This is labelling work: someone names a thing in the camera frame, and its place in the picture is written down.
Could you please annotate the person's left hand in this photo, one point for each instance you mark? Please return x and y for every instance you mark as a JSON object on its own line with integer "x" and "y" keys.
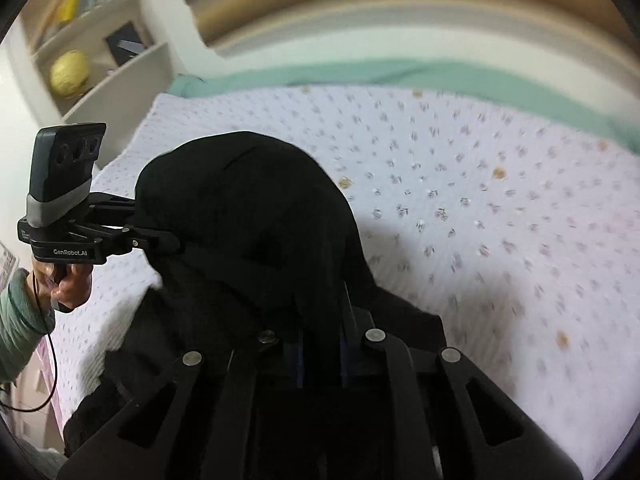
{"x": 71, "y": 291}

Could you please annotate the black box on shelf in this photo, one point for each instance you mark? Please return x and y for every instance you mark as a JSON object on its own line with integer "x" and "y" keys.
{"x": 125, "y": 43}

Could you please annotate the green left sleeve forearm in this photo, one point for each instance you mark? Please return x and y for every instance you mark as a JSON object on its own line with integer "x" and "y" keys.
{"x": 21, "y": 327}

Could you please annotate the black jacket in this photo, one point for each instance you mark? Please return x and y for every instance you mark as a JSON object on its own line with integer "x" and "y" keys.
{"x": 258, "y": 238}

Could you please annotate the white bedside shelf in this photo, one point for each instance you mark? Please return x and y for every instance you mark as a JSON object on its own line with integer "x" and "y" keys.
{"x": 119, "y": 96}

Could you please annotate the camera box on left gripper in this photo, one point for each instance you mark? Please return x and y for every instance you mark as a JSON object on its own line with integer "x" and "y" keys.
{"x": 61, "y": 171}

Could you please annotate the floral white bed quilt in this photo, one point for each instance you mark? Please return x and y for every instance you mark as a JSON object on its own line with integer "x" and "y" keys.
{"x": 522, "y": 234}

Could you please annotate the yellow ball on shelf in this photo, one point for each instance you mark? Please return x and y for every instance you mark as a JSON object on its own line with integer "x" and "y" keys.
{"x": 69, "y": 74}

